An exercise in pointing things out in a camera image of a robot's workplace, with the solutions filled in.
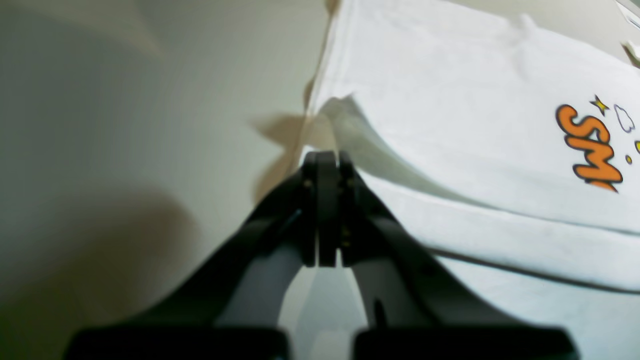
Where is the white printed T-shirt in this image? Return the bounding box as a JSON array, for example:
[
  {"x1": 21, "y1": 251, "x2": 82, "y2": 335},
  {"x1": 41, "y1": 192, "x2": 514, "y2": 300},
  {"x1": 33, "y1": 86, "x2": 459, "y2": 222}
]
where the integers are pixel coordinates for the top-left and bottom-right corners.
[{"x1": 294, "y1": 0, "x2": 639, "y2": 360}]

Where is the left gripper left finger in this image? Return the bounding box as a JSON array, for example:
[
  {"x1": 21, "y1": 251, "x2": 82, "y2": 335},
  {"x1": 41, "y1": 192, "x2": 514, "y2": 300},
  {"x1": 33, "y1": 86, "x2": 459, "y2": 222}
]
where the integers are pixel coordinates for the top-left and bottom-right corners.
[{"x1": 65, "y1": 152, "x2": 326, "y2": 360}]

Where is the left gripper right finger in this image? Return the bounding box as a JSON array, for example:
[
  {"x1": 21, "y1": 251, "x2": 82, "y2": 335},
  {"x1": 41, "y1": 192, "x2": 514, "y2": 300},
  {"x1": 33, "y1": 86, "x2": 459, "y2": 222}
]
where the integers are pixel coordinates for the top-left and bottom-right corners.
[{"x1": 327, "y1": 152, "x2": 581, "y2": 360}]

